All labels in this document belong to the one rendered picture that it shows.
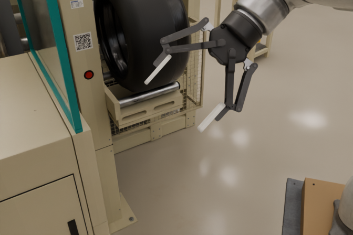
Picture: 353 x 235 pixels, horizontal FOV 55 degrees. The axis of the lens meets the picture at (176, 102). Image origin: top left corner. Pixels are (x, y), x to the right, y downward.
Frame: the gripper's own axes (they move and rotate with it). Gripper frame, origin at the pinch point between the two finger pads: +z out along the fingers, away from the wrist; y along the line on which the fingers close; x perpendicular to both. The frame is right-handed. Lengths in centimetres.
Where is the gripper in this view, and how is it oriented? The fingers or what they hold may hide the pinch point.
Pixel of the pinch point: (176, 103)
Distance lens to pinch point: 64.5
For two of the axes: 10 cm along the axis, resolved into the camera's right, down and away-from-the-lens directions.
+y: -7.4, -6.6, -1.0
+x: 0.4, 1.0, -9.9
